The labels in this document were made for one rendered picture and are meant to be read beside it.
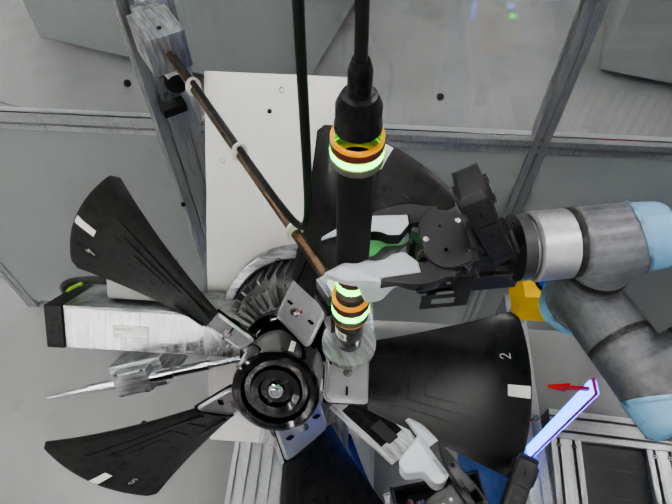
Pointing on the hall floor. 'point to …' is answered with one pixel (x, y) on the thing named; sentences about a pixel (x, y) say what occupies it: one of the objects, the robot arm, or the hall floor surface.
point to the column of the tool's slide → (173, 138)
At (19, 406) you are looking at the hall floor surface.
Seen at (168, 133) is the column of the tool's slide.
